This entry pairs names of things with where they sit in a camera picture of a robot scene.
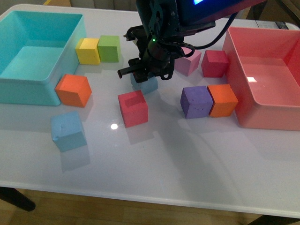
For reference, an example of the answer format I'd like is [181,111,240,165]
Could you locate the pink plastic bin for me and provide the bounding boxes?
[223,27,300,131]

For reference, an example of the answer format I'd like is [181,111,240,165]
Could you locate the orange foam cube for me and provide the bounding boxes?
[55,74,92,108]
[207,84,238,118]

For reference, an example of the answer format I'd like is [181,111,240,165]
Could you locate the green foam cube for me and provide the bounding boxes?
[97,35,120,63]

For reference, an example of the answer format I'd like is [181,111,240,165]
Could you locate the cyan plastic bin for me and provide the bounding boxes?
[0,10,86,106]

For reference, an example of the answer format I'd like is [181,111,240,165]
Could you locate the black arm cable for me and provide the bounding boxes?
[192,11,240,50]

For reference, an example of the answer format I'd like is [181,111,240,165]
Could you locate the dark red foam cube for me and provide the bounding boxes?
[201,50,229,78]

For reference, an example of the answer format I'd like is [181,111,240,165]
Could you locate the orange foam cube left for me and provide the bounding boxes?
[55,74,92,108]

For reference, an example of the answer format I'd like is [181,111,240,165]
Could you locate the purple foam cube near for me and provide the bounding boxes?
[180,86,213,119]

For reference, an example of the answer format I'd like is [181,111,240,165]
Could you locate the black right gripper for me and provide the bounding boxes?
[117,25,195,83]

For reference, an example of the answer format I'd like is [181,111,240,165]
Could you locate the red foam cube centre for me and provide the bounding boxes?
[118,90,149,128]

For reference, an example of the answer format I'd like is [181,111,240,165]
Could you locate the orange foam cube right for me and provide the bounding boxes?
[207,84,238,118]

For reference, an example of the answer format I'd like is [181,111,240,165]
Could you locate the yellow foam cube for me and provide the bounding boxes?
[75,37,100,65]

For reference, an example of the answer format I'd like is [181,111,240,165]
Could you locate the table label sticker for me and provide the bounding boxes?
[255,20,292,30]

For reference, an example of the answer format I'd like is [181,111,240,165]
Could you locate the blue foam cube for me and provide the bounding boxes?
[50,111,87,152]
[130,74,158,95]

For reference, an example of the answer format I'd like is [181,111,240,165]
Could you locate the black table leg left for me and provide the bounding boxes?
[0,187,36,212]

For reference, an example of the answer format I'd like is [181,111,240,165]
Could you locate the pink foam cube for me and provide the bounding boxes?
[174,50,202,76]

